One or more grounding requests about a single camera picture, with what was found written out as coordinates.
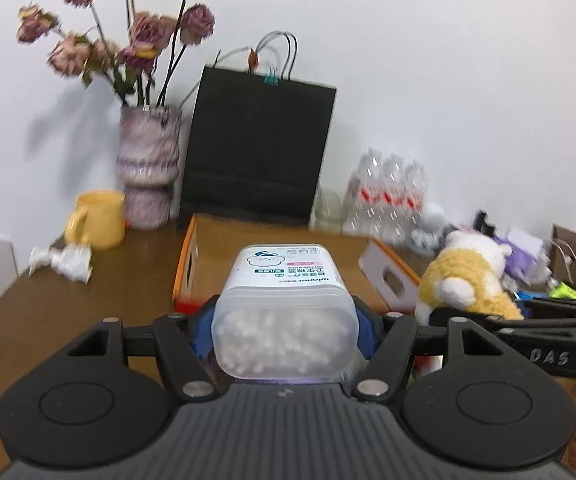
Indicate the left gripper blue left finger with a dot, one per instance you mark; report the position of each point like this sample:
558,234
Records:
200,331

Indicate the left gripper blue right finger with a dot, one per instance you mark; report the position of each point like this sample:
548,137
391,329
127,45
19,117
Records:
370,331

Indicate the clear cotton swab jar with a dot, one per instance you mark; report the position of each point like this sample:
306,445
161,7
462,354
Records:
262,332

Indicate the yellow white plush toy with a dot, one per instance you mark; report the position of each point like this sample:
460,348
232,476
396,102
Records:
466,276

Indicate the purple tissue pack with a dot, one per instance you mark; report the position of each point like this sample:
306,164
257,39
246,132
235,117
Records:
528,261

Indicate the brown cardboard piece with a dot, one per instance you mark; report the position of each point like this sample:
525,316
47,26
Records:
562,255

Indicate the orange cardboard produce box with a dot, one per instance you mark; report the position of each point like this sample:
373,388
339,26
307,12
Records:
385,278

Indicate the white round robot speaker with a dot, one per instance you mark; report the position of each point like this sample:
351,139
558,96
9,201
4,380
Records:
425,238

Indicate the left clear water bottle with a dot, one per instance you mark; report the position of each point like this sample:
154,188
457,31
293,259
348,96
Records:
363,196

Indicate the clear water bottle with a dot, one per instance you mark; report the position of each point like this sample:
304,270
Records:
393,187
363,196
416,184

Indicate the clear glass cup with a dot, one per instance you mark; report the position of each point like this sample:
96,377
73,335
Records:
327,213

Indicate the middle clear water bottle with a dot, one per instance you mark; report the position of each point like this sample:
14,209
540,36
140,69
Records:
393,187

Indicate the black lipstick tubes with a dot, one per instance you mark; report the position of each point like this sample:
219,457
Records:
481,225

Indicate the crumpled white paper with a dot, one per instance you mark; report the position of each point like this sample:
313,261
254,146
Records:
72,261

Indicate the right clear water bottle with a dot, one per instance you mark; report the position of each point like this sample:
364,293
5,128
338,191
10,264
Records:
416,184

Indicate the yellow ceramic mug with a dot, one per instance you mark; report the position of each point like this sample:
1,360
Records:
97,220

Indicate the mottled purple ceramic vase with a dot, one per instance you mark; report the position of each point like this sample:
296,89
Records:
147,163

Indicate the black paper gift bag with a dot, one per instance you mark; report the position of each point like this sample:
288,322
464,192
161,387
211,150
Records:
257,139

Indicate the dried pink rose bouquet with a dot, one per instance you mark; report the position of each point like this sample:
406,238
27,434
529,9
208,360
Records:
136,51

